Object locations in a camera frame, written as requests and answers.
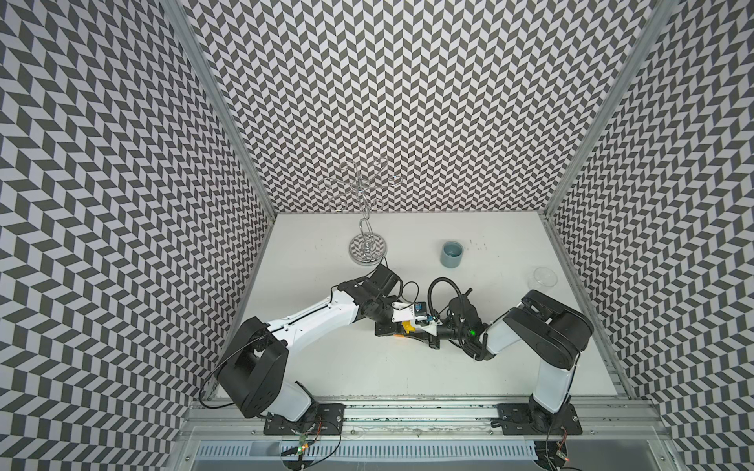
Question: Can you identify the yellow curved lego brick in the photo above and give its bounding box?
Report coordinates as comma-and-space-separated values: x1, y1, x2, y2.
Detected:
402, 321, 416, 336

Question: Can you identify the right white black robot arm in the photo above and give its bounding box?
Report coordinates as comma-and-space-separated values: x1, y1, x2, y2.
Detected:
428, 290, 594, 433

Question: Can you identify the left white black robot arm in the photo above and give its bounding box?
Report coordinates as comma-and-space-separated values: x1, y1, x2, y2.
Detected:
212, 267, 403, 422

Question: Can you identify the chrome mug tree stand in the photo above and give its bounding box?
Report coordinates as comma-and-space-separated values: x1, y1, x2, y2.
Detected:
318, 157, 401, 266

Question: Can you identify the grey-blue ceramic cup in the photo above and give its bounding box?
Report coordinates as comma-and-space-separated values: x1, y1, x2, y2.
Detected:
440, 241, 465, 269

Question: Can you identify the clear glass cup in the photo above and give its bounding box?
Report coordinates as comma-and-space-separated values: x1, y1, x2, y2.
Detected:
527, 267, 559, 292

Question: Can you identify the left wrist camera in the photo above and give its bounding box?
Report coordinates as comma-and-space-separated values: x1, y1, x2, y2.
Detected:
364, 264, 427, 324

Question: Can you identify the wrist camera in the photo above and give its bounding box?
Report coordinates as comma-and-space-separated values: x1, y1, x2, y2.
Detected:
364, 264, 427, 324
412, 315, 442, 337

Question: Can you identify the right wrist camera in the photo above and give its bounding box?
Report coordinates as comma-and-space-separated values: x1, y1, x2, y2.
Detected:
412, 315, 442, 337

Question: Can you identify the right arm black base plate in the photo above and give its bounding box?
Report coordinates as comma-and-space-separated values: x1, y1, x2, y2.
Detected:
494, 402, 583, 437

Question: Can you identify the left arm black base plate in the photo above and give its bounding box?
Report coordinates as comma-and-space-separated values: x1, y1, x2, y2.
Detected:
263, 403, 346, 437

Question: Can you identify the aluminium front rail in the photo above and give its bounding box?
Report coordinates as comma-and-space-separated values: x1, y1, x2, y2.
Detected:
178, 396, 671, 443

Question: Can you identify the white ribbed cable duct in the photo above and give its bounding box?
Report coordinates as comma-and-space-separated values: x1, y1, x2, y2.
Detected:
196, 440, 537, 462

